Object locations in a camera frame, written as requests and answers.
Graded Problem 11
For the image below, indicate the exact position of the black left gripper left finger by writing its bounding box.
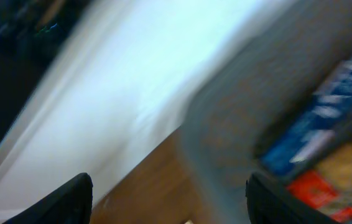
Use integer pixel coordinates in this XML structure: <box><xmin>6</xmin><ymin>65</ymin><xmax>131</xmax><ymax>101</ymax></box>
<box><xmin>3</xmin><ymin>172</ymin><xmax>93</xmax><ymax>224</ymax></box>

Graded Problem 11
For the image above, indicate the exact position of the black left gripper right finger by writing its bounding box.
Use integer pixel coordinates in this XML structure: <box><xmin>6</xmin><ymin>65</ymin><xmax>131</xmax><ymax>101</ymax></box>
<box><xmin>246</xmin><ymin>172</ymin><xmax>338</xmax><ymax>224</ymax></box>

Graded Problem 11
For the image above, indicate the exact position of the orange spaghetti packet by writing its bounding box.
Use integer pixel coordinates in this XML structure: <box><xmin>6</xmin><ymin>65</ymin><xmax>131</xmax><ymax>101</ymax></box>
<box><xmin>287</xmin><ymin>141</ymin><xmax>352</xmax><ymax>223</ymax></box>

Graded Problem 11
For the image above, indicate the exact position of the grey plastic shopping basket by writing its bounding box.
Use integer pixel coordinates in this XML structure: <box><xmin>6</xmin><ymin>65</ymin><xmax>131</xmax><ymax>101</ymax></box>
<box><xmin>180</xmin><ymin>0</ymin><xmax>352</xmax><ymax>223</ymax></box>

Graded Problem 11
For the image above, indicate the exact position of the blue cardboard box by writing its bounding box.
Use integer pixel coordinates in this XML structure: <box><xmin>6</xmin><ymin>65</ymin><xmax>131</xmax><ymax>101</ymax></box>
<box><xmin>259</xmin><ymin>57</ymin><xmax>352</xmax><ymax>176</ymax></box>

